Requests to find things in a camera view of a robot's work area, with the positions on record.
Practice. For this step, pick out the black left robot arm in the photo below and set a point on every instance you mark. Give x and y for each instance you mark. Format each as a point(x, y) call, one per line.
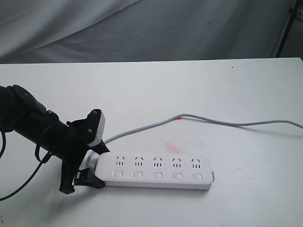
point(22, 113)

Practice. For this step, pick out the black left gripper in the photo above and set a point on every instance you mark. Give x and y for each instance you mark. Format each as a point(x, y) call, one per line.
point(71, 148)

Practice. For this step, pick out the white five-outlet power strip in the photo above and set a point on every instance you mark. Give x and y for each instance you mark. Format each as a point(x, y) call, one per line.
point(172, 171)

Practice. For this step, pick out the black tripod stand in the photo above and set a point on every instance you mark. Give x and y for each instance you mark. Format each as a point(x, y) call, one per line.
point(292, 11)

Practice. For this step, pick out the grey backdrop cloth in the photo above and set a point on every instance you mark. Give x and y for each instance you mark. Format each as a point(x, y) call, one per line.
point(60, 31)

